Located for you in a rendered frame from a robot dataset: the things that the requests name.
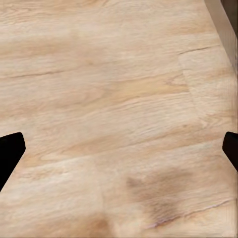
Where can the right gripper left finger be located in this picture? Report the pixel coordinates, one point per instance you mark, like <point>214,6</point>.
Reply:
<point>12,148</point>

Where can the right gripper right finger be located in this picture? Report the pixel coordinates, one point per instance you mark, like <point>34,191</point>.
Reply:
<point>230,148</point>

